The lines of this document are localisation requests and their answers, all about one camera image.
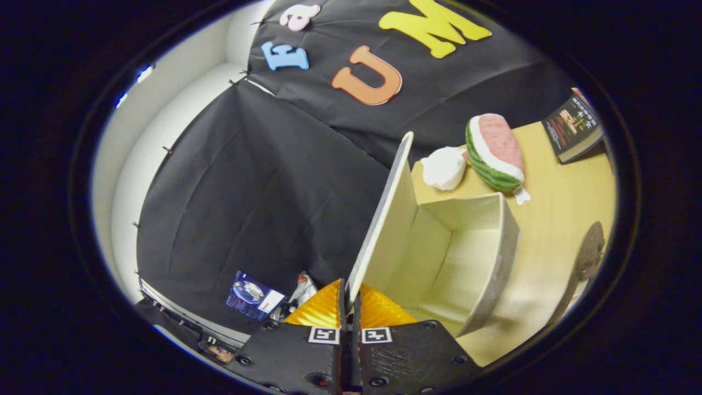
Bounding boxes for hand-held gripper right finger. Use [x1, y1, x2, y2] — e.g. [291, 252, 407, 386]
[351, 283, 483, 395]

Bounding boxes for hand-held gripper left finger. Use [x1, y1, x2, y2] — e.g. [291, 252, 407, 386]
[225, 279, 352, 395]

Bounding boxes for grey fabric storage box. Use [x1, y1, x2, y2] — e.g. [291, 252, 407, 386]
[346, 131, 520, 338]

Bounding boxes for brown fuzzy shoe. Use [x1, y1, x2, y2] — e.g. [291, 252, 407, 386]
[548, 221, 605, 324]

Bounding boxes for white red clutter item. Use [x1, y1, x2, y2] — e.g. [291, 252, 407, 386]
[288, 272, 319, 321]

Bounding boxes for blue printed packet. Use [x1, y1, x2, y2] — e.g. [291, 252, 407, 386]
[226, 270, 286, 321]

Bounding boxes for white plush toy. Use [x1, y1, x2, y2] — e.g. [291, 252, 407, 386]
[420, 146, 468, 191]

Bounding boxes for watermelon slice plush toy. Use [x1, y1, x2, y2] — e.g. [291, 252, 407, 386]
[465, 113, 531, 205]

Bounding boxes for black cover book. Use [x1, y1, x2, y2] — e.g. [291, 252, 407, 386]
[541, 91, 604, 164]

